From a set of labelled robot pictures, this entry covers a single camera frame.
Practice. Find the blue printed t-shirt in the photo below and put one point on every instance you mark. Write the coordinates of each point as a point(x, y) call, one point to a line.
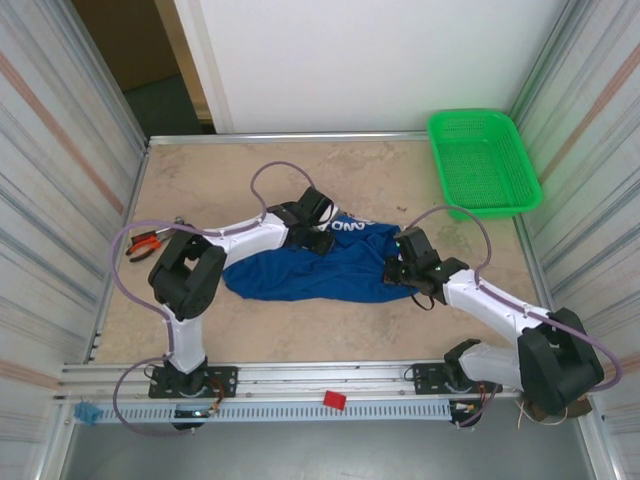
point(310, 280)

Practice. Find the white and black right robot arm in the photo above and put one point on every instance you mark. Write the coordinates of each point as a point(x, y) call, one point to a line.
point(492, 312)

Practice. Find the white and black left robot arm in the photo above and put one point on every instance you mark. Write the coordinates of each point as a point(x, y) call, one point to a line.
point(255, 242)

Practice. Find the green plastic basket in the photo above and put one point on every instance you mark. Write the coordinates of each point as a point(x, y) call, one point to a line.
point(480, 165)

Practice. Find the small red block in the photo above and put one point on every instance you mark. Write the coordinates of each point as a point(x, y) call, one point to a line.
point(335, 400)

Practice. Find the brown cardboard box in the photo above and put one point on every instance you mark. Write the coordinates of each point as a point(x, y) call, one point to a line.
point(130, 45)

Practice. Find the thin aluminium table edge rail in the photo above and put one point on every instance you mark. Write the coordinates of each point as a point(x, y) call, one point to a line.
point(300, 136)

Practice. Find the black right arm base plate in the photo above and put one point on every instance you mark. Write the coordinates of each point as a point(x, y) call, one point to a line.
point(425, 382)

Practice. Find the wide aluminium mounting rail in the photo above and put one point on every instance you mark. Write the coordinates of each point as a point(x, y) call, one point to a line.
point(300, 372)

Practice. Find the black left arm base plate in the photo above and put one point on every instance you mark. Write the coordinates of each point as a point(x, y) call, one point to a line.
point(225, 382)

